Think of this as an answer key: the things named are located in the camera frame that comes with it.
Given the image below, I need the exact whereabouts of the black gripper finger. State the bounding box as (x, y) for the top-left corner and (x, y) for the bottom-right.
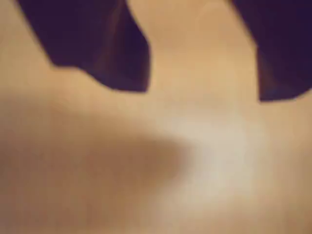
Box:
(16, 0), (151, 94)
(231, 0), (312, 102)

